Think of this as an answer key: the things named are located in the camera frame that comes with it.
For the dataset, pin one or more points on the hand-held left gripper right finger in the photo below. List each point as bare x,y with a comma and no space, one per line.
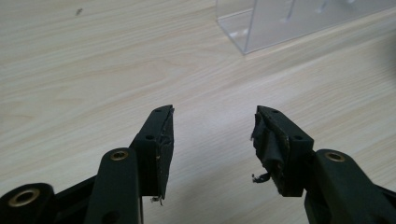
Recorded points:
292,155

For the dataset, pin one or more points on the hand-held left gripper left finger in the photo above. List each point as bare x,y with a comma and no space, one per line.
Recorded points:
152,155

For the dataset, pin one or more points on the clear plastic container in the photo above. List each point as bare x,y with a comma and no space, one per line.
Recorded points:
280,21

